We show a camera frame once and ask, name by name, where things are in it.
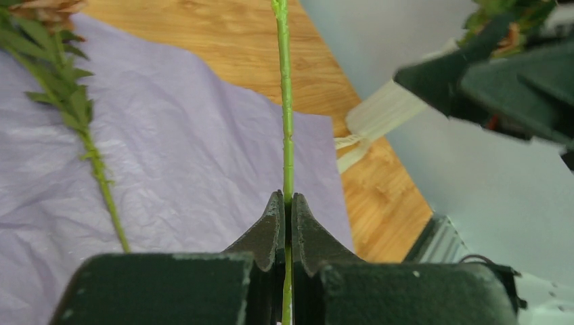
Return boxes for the pink and purple wrapping paper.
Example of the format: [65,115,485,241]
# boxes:
[0,13,355,325]

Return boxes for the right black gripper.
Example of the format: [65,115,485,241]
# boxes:
[393,13,573,148]

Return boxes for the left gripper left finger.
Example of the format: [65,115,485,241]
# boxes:
[51,191,285,325]

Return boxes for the pink flower bouquet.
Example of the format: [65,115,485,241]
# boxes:
[1,1,131,253]

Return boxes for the cream printed ribbon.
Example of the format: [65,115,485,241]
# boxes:
[334,134,372,174]

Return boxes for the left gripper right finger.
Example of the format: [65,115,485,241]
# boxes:
[290,194,518,324]

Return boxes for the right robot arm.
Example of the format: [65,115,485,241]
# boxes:
[391,12,573,324]

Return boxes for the small pink rose stem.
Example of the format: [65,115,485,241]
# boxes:
[271,0,294,324]

